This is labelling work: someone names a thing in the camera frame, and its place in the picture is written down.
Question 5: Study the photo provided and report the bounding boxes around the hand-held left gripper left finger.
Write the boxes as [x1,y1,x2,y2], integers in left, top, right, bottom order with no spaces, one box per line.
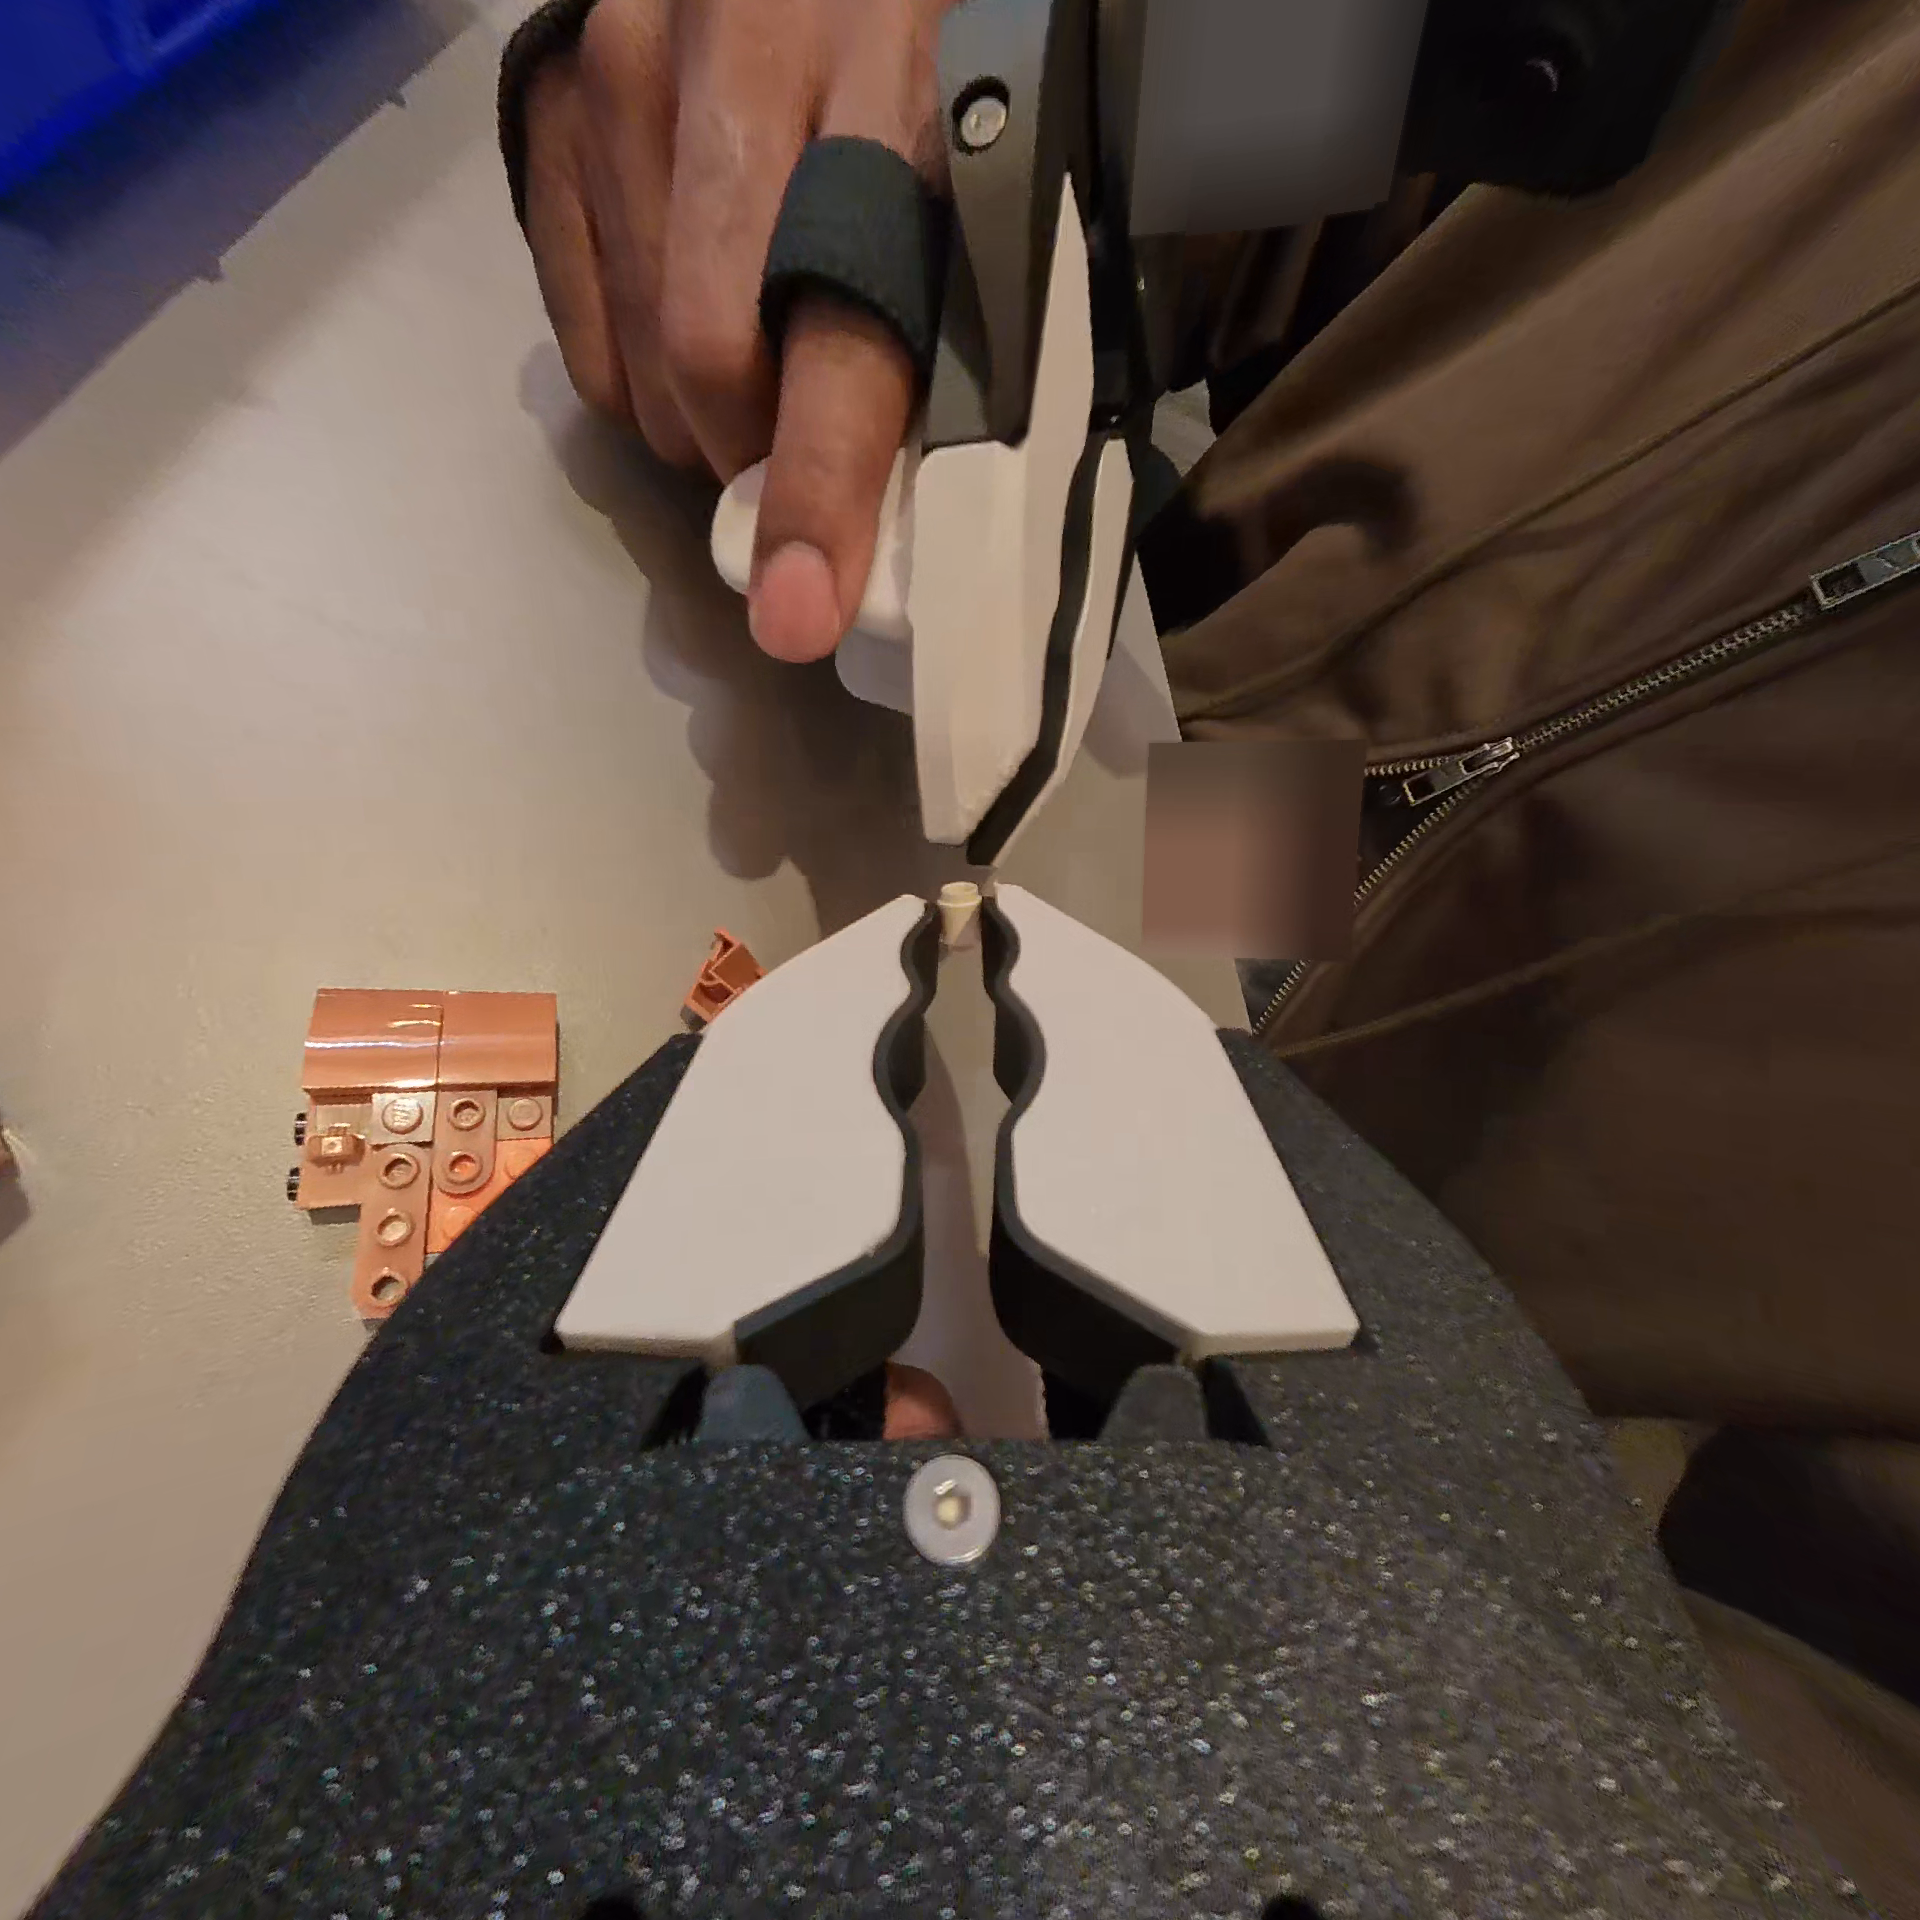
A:
[553,891,937,1361]

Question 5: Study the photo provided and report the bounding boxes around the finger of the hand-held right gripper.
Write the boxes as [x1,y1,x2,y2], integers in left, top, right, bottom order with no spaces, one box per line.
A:
[966,428,1142,868]
[912,172,1095,848]

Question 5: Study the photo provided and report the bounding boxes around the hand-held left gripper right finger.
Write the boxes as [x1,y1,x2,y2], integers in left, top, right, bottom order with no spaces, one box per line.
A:
[981,881,1367,1366]

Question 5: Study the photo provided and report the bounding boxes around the small brown brick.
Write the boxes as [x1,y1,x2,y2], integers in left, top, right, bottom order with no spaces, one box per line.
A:
[684,932,772,1027]

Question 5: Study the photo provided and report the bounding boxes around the brown brick assembly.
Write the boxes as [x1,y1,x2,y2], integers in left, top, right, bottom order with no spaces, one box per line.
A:
[284,986,567,1327]

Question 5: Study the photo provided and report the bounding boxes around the large blue storage bin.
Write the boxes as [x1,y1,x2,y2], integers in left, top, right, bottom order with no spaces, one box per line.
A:
[0,0,452,212]

